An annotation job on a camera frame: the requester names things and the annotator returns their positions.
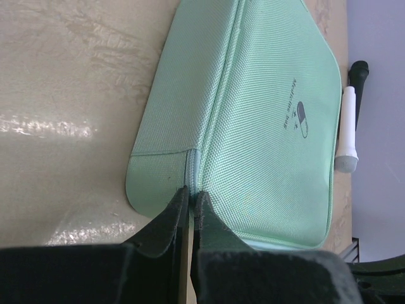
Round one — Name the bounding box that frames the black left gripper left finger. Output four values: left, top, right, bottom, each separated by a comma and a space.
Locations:
1, 187, 189, 303

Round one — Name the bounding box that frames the white microphone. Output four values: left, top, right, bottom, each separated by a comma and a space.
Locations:
335, 86, 359, 174

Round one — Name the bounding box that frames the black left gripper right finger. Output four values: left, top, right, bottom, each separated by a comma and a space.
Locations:
190, 191, 362, 303

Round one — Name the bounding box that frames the mint green medicine case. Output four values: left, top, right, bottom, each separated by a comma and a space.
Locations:
126, 1, 341, 250

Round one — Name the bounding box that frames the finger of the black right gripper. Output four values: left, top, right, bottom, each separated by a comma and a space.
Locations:
349, 255, 405, 304

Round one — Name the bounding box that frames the black microphone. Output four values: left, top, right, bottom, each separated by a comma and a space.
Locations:
348, 60, 370, 127

